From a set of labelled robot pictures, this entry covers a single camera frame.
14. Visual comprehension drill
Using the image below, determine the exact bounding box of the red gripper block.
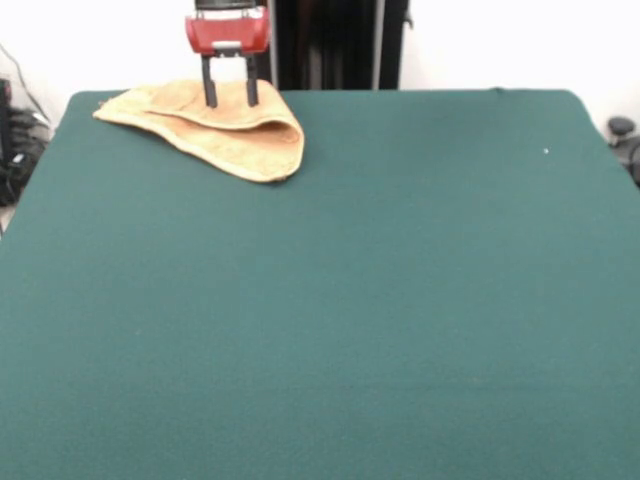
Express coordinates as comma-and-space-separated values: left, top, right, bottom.
184, 7, 273, 109

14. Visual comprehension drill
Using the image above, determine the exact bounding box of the tan terry towel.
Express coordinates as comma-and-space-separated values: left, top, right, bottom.
92, 78, 307, 186

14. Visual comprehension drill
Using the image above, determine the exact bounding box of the tall black box device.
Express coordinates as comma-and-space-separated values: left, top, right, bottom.
0, 77, 14, 161

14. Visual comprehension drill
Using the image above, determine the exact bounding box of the dark green table cloth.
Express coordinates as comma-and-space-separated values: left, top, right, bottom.
0, 87, 640, 480

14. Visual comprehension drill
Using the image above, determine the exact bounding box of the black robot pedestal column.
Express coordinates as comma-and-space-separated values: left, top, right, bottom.
269, 0, 415, 91

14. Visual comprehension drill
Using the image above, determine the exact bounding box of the gray black floor stand base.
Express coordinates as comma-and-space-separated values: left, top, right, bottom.
607, 116, 640, 189
7, 107, 54, 207

